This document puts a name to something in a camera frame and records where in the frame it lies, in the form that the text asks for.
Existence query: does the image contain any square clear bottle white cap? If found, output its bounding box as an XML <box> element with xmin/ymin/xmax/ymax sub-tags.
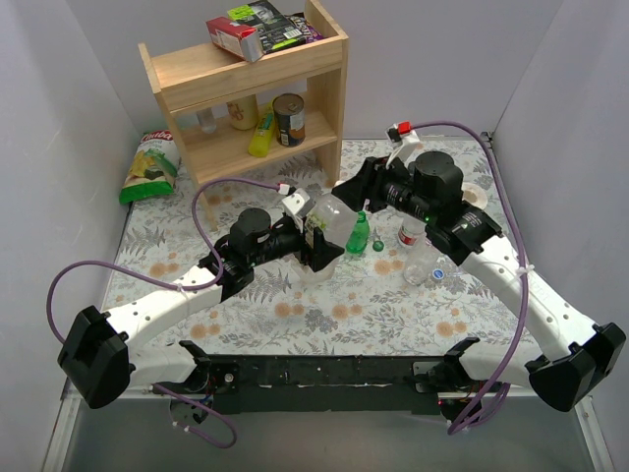
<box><xmin>293</xmin><ymin>193</ymin><xmax>358</xmax><ymax>284</ymax></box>

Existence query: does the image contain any green plastic bottle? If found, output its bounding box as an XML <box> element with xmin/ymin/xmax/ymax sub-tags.
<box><xmin>345</xmin><ymin>210</ymin><xmax>371</xmax><ymax>255</ymax></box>

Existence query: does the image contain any clear bottle red label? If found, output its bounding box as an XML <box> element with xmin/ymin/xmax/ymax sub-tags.
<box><xmin>397</xmin><ymin>216</ymin><xmax>425</xmax><ymax>248</ymax></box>

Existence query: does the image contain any clear bottle blue white cap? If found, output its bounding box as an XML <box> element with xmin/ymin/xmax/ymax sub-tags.
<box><xmin>403</xmin><ymin>238</ymin><xmax>439</xmax><ymax>285</ymax></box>

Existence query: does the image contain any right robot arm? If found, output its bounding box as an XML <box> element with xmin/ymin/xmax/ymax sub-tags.
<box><xmin>332</xmin><ymin>151</ymin><xmax>626</xmax><ymax>412</ymax></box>

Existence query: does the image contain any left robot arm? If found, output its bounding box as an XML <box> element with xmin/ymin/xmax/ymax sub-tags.
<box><xmin>58</xmin><ymin>208</ymin><xmax>357</xmax><ymax>409</ymax></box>

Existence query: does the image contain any yellow bottle on shelf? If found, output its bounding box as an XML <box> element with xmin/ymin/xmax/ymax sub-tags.
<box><xmin>248</xmin><ymin>102</ymin><xmax>276</xmax><ymax>158</ymax></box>

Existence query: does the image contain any small clear bottle on shelf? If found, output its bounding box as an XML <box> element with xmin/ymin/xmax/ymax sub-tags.
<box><xmin>196</xmin><ymin>108</ymin><xmax>217</xmax><ymax>134</ymax></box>

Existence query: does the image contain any floral table mat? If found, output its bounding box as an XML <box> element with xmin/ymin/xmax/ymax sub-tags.
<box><xmin>116</xmin><ymin>152</ymin><xmax>516</xmax><ymax>355</ymax></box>

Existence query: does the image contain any tin can on shelf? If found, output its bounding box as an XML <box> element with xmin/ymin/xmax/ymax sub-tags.
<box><xmin>272</xmin><ymin>93</ymin><xmax>306</xmax><ymax>148</ymax></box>

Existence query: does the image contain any wooden two-tier shelf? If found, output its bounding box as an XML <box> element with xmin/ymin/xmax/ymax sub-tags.
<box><xmin>137</xmin><ymin>0</ymin><xmax>351</xmax><ymax>231</ymax></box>

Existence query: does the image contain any purple snack packet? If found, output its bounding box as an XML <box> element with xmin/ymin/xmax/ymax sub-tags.
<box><xmin>288</xmin><ymin>13</ymin><xmax>324</xmax><ymax>43</ymax></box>

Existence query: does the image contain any black green box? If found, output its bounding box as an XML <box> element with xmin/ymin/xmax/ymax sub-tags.
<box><xmin>227</xmin><ymin>1</ymin><xmax>307</xmax><ymax>54</ymax></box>

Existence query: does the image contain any green chips bag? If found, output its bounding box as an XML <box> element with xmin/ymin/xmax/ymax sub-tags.
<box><xmin>119</xmin><ymin>129</ymin><xmax>181</xmax><ymax>205</ymax></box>

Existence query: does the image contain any red white carton box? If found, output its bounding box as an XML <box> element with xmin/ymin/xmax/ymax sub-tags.
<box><xmin>205</xmin><ymin>17</ymin><xmax>264</xmax><ymax>63</ymax></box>

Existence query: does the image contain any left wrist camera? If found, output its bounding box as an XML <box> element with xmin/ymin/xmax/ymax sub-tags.
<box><xmin>278</xmin><ymin>183</ymin><xmax>315</xmax><ymax>232</ymax></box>

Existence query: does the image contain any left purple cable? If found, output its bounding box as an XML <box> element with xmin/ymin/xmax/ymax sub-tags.
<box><xmin>46</xmin><ymin>177</ymin><xmax>291</xmax><ymax>449</ymax></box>

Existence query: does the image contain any purple cable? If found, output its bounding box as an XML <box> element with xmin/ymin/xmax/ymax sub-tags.
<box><xmin>46</xmin><ymin>177</ymin><xmax>291</xmax><ymax>449</ymax></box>
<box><xmin>412</xmin><ymin>120</ymin><xmax>531</xmax><ymax>437</ymax></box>

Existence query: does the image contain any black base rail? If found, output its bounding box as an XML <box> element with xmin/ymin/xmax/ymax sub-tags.
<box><xmin>162</xmin><ymin>355</ymin><xmax>482</xmax><ymax>419</ymax></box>

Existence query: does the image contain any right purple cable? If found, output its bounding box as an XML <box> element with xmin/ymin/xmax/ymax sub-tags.
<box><xmin>412</xmin><ymin>120</ymin><xmax>531</xmax><ymax>437</ymax></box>

